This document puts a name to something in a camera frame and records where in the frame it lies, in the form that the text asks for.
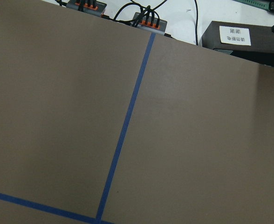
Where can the left orange usb hub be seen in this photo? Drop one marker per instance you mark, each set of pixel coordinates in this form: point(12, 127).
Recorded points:
point(93, 7)

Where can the orange usb hub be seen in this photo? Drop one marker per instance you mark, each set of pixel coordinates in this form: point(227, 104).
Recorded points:
point(93, 7)
point(155, 25)

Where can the right orange usb hub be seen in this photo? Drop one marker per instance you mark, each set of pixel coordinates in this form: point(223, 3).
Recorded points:
point(155, 25)

